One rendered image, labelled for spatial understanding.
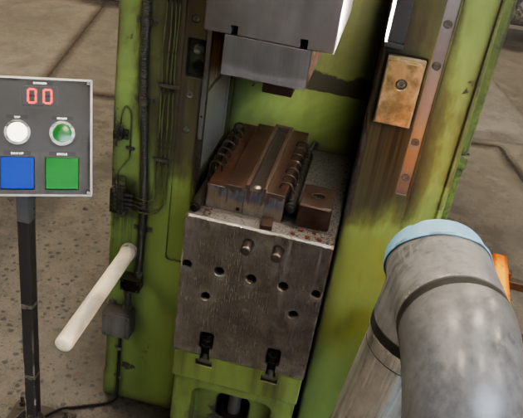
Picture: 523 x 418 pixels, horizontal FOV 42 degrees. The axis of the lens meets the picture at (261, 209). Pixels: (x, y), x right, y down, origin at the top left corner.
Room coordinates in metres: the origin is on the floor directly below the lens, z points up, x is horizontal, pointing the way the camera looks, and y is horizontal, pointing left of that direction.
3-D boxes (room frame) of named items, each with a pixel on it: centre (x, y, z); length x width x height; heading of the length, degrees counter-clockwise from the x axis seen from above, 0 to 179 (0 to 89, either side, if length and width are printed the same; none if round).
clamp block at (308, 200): (1.55, -0.14, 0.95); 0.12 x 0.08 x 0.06; 173
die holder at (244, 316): (1.73, -0.04, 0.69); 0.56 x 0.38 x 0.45; 173
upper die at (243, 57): (1.72, 0.02, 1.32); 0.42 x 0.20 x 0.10; 173
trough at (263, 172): (1.72, 0.00, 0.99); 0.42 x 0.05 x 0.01; 173
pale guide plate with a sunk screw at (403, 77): (1.61, -0.28, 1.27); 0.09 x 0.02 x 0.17; 83
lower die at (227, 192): (1.72, 0.02, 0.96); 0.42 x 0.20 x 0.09; 173
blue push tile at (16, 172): (1.38, 0.57, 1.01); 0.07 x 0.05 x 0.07; 108
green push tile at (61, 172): (1.41, 0.48, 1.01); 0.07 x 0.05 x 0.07; 108
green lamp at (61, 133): (1.46, 0.49, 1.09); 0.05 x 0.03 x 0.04; 83
